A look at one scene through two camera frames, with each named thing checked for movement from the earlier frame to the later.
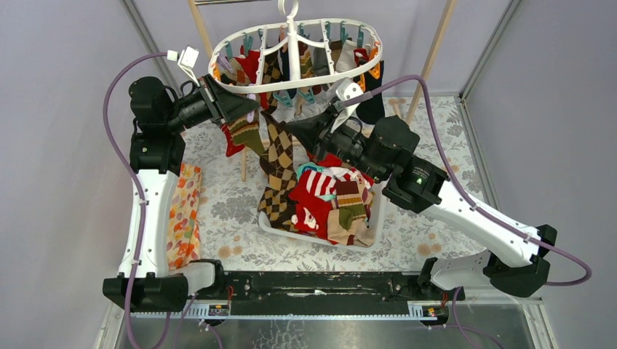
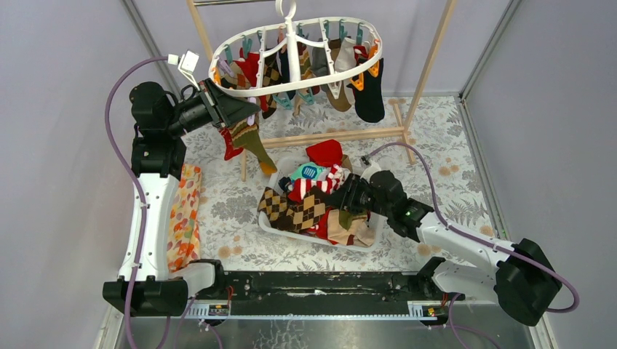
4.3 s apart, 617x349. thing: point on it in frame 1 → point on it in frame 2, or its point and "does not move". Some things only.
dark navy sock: [373, 109] does not move
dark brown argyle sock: [278, 163] → [300, 217]
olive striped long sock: [244, 132] does not move
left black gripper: [211, 99] does not move
